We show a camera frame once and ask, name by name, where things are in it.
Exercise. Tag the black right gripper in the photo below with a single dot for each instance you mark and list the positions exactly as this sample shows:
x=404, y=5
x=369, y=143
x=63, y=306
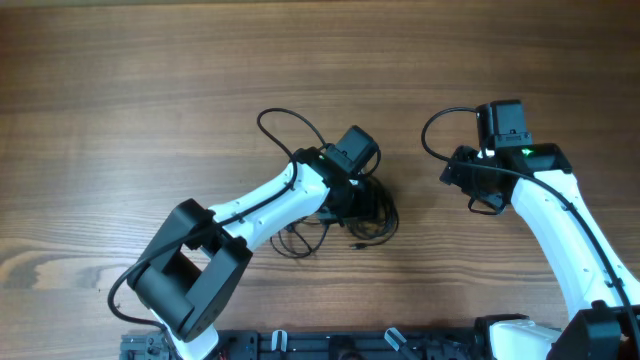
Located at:
x=456, y=173

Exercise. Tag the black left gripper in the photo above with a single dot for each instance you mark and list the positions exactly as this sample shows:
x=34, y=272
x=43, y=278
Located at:
x=362, y=212

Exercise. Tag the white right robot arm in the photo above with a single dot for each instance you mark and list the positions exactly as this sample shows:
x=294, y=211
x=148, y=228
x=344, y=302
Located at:
x=537, y=180

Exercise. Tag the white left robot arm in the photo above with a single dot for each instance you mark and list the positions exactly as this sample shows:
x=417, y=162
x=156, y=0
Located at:
x=193, y=264

